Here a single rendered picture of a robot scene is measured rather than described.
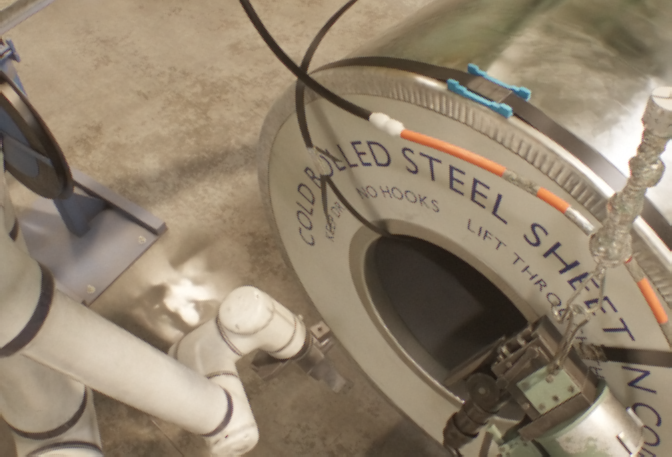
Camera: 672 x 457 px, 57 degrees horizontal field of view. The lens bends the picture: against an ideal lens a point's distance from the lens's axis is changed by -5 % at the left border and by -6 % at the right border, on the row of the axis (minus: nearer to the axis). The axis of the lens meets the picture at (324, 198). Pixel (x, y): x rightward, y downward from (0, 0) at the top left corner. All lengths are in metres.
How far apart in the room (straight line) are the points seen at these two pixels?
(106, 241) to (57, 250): 0.20
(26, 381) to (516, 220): 0.78
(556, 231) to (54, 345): 0.69
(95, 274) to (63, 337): 1.81
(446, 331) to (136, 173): 1.70
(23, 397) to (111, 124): 2.24
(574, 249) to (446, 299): 0.74
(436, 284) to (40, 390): 0.99
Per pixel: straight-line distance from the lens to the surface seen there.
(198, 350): 1.16
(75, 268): 2.65
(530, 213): 0.99
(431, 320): 1.65
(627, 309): 1.02
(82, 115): 3.34
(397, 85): 1.02
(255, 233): 2.56
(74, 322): 0.80
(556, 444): 1.07
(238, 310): 1.12
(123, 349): 0.86
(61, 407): 1.17
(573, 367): 1.07
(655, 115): 0.63
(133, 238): 2.65
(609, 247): 0.75
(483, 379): 1.11
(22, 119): 2.08
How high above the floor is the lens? 1.96
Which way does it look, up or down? 48 degrees down
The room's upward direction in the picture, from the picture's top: 5 degrees counter-clockwise
